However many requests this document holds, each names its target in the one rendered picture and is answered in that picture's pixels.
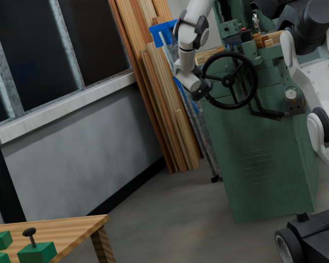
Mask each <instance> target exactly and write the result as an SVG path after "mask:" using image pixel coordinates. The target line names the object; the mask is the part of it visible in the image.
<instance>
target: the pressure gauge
mask: <svg viewBox="0 0 329 263"><path fill-rule="evenodd" d="M297 95H298V90H297V88H296V87H293V86H290V87H288V88H287V89H286V90H285V97H286V98H287V99H289V100H292V102H295V98H296V97H297Z"/></svg>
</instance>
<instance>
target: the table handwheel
mask: <svg viewBox="0 0 329 263"><path fill-rule="evenodd" d="M222 57H234V58H237V59H239V60H241V61H242V63H241V64H240V65H239V66H238V68H237V69H236V70H235V71H233V72H232V73H231V74H226V75H225V76H224V77H223V78H221V77H214V76H210V75H206V71H207V69H208V67H209V66H210V64H211V63H212V62H214V61H215V60H217V59H219V58H222ZM244 64H246V65H247V67H248V68H249V70H250V72H251V75H252V88H251V91H250V93H249V94H248V96H247V97H246V98H245V99H244V100H242V101H240V102H238V100H237V98H236V95H235V93H234V90H233V87H232V85H233V84H234V83H235V79H236V78H237V72H238V71H239V70H240V69H241V68H242V67H243V65H244ZM201 70H202V71H203V75H202V77H201V78H202V79H204V80H205V78H208V79H213V80H218V81H221V83H222V85H223V86H224V87H226V88H229V89H230V92H231V94H232V97H233V100H234V102H235V104H224V103H220V102H218V101H216V100H214V102H213V103H211V104H212V105H214V106H216V107H218V108H220V109H224V110H235V109H239V108H241V107H243V106H245V105H247V104H248V103H249V102H250V101H251V100H252V99H253V97H254V96H255V94H256V91H257V88H258V84H259V79H258V74H257V71H256V68H255V66H254V65H253V63H252V62H251V61H250V60H249V59H248V58H247V57H246V56H244V55H242V54H240V53H238V52H234V51H222V52H218V53H216V54H214V55H212V56H211V57H210V58H209V59H208V60H207V61H206V62H205V63H204V65H203V66H202V69H201ZM205 98H206V99H207V101H208V100H209V99H210V98H212V96H211V95H210V94H209V93H208V96H207V97H205Z"/></svg>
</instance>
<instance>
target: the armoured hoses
mask: <svg viewBox="0 0 329 263"><path fill-rule="evenodd" d="M236 47H237V49H238V52H239V53H240V54H242V55H244V52H243V49H242V45H241V42H238V43H236ZM228 49H229V51H234V47H233V44H230V45H228ZM232 61H233V64H234V67H235V70H236V69H237V68H238V66H239V64H238V61H237V59H236V58H234V57H232ZM243 67H244V70H245V73H246V76H247V78H248V82H249V84H250V87H251V88H252V76H251V73H250V70H249V68H248V67H247V65H246V64H244V65H243ZM237 76H238V80H239V84H240V86H241V89H242V93H243V96H244V99H245V98H246V97H247V96H248V93H247V90H246V86H245V84H244V80H243V77H242V74H241V70H239V71H238V72H237ZM254 99H255V102H256V105H257V108H258V110H259V111H260V112H257V111H254V110H253V109H252V106H251V103H250V102H249V103H248V104H247V105H246V106H247V109H248V111H249V113H250V114H252V115H253V116H258V117H263V118H269V119H274V120H277V121H281V119H282V116H283V117H287V118H288V117H289V113H288V112H281V111H274V110H268V109H264V108H262V105H261V102H260V99H259V96H258V93H257V91H256V94H255V96H254Z"/></svg>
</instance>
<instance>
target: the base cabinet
mask: <svg viewBox="0 0 329 263"><path fill-rule="evenodd" d="M290 86H293V87H296V88H297V90H298V86H297V85H296V84H295V82H294V81H293V80H292V79H291V76H290V73H289V71H288V73H287V75H286V76H285V78H284V79H283V81H282V83H279V84H276V85H271V86H267V87H262V88H258V89H257V93H258V97H259V99H260V102H261V105H262V108H264V109H268V110H274V111H281V112H288V109H287V104H286V100H287V98H286V97H285V90H286V89H287V88H288V87H290ZM298 94H299V90H298ZM215 100H216V101H218V102H220V103H224V104H235V102H234V100H233V97H232V95H228V96H225V97H220V98H216V99H215ZM201 106H202V109H203V113H204V116H205V120H206V124H207V127H208V131H209V135H210V138H211V142H212V144H213V148H214V152H215V156H216V159H217V163H218V166H219V170H220V174H221V177H222V181H223V184H224V187H225V191H226V194H227V198H228V201H229V205H230V209H231V212H232V216H233V219H234V223H241V222H248V221H255V220H262V219H269V218H276V217H283V216H290V215H295V214H296V213H297V212H298V211H305V212H306V213H309V212H314V210H315V202H316V194H317V189H318V181H319V171H318V166H317V163H316V159H315V155H314V151H313V147H312V143H311V139H310V136H309V132H308V128H307V122H306V117H305V114H300V115H295V116H290V117H288V118H287V117H283V116H282V119H281V121H277V120H274V119H269V118H263V117H258V116H253V115H252V114H250V113H249V111H248V109H247V106H246V105H245V106H243V107H241V108H239V109H235V110H224V109H220V108H218V107H216V106H214V105H212V104H211V103H209V102H208V101H203V102H201Z"/></svg>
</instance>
